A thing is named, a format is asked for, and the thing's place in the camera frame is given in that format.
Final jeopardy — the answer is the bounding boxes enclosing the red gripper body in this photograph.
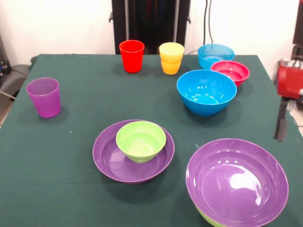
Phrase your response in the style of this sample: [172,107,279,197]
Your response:
[276,58,303,100]

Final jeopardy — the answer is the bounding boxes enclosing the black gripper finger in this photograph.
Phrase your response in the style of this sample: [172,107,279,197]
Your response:
[273,96,288,142]

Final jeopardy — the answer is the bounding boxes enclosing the large purple bowl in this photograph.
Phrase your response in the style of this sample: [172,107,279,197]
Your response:
[92,119,176,184]
[185,138,290,227]

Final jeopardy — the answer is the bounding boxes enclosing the large blue bowl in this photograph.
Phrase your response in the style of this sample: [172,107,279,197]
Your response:
[176,69,238,116]

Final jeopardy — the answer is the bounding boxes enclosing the large green bowl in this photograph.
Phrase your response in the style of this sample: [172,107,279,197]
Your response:
[196,205,227,227]

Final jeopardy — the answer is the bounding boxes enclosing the small green bowl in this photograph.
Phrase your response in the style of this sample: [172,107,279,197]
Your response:
[116,121,167,164]

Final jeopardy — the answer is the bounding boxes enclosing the small red bowl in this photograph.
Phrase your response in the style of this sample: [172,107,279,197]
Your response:
[210,60,250,87]

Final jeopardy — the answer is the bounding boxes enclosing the small blue bowl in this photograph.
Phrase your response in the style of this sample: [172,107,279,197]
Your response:
[197,43,236,70]

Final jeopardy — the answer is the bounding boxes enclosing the yellow cup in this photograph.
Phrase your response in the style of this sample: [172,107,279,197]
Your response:
[159,42,185,75]

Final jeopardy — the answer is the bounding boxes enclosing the red cup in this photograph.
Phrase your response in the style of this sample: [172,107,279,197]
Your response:
[118,40,145,74]

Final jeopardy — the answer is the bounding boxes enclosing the dark green tablecloth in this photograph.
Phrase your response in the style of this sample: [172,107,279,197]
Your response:
[0,53,303,227]

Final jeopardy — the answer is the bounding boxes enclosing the purple cup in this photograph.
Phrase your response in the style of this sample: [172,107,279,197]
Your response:
[26,77,62,119]

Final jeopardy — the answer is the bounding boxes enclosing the dark grey equipment base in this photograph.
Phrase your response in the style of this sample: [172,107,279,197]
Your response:
[0,63,33,101]

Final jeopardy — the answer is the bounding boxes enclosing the black equipment rack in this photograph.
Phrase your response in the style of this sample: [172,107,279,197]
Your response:
[0,33,12,79]

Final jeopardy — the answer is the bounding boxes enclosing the black wall cable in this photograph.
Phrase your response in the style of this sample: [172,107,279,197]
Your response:
[203,0,208,47]
[207,0,214,46]

